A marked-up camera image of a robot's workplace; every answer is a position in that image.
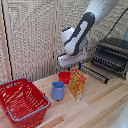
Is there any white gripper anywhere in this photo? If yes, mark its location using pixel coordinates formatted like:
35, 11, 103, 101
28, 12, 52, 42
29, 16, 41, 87
56, 52, 89, 72

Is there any red plastic bowl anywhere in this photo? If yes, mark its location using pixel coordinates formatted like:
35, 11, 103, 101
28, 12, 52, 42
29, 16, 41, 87
57, 71, 72, 85

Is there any black oven tray rack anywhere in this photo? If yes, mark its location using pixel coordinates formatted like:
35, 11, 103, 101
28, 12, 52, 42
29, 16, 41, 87
77, 63, 111, 85

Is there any black toaster oven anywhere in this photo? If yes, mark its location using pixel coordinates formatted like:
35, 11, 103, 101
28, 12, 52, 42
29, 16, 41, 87
91, 37, 128, 80

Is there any orange yellow snack box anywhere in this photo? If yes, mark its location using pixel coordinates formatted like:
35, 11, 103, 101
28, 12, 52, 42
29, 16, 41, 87
68, 67, 87, 101

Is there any blue plastic cup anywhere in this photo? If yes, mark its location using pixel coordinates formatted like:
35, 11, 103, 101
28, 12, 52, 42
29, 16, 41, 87
51, 80, 67, 102

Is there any woven folding screen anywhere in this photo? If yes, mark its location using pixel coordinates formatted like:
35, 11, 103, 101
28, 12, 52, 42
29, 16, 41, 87
0, 0, 128, 84

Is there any red plastic shopping basket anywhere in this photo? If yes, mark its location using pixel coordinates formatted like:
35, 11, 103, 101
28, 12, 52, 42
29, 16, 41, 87
0, 77, 52, 128

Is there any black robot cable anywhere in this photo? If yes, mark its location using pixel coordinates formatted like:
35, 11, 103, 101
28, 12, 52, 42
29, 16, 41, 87
87, 11, 128, 53

